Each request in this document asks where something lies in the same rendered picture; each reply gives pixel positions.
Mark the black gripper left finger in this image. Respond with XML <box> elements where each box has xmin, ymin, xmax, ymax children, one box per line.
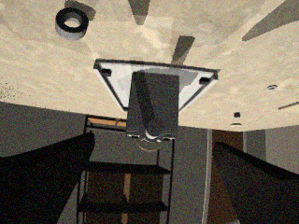
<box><xmin>0</xmin><ymin>132</ymin><xmax>94</xmax><ymax>224</ymax></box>

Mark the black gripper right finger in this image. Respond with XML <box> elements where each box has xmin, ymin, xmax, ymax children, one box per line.
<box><xmin>213</xmin><ymin>142</ymin><xmax>299</xmax><ymax>224</ymax></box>

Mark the grey cylinder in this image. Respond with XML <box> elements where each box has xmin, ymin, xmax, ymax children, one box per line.
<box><xmin>146</xmin><ymin>119</ymin><xmax>164</xmax><ymax>139</ymax></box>

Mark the black ring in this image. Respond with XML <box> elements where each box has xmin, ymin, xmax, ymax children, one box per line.
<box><xmin>55</xmin><ymin>7</ymin><xmax>89</xmax><ymax>41</ymax></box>

